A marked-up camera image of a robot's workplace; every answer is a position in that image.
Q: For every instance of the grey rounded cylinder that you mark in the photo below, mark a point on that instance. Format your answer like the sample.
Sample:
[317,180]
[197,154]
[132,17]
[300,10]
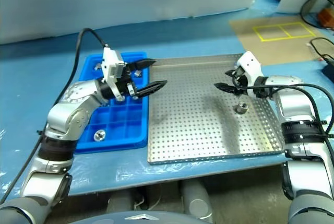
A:
[195,198]
[120,203]

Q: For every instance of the yellow tape rectangle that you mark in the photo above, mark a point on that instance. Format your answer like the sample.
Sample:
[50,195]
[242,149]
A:
[289,36]

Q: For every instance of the brown cardboard mat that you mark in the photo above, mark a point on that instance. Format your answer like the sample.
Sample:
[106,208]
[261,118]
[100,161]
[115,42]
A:
[250,36]

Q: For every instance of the blue plastic compartment tray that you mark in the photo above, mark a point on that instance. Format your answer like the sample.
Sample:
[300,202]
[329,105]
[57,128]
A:
[117,119]

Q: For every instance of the grey robot torso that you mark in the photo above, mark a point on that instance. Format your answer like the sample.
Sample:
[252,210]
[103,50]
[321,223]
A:
[141,218]

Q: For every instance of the orange box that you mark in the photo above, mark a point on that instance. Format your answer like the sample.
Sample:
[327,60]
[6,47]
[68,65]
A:
[327,16]

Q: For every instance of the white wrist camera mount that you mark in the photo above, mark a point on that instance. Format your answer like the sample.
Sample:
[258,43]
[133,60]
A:
[111,60]
[250,63]

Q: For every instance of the perforated steel tray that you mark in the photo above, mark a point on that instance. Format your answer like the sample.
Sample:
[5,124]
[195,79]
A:
[188,119]

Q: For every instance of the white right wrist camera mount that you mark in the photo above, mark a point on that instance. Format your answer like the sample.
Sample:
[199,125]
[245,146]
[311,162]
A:
[250,63]

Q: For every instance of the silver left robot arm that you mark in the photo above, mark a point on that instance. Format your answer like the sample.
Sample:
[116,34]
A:
[65,114]

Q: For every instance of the black power adapter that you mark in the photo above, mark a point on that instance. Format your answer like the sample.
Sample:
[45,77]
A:
[330,70]

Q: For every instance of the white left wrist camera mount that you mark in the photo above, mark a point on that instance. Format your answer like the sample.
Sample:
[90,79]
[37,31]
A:
[111,60]

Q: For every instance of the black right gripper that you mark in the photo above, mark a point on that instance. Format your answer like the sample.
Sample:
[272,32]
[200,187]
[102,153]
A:
[239,79]

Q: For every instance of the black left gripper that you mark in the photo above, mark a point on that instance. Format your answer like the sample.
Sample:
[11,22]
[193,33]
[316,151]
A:
[126,83]

